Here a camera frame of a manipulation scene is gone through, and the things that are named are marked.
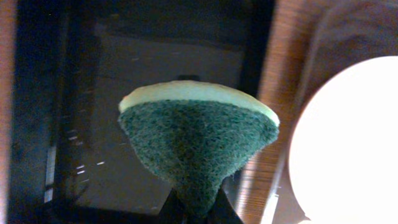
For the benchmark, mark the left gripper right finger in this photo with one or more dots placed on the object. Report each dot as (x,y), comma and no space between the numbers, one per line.
(222,211)

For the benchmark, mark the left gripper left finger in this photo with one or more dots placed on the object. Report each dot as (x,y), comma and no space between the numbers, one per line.
(173,211)

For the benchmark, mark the green yellow scrub sponge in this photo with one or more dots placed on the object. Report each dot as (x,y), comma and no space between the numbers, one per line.
(195,134)

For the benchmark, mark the white plate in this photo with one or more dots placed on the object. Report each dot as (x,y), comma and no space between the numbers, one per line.
(343,152)

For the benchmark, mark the black plastic tray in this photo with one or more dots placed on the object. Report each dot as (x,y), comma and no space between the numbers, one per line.
(70,161)

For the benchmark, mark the brown clear plastic tray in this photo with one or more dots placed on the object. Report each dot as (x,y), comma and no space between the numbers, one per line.
(301,32)

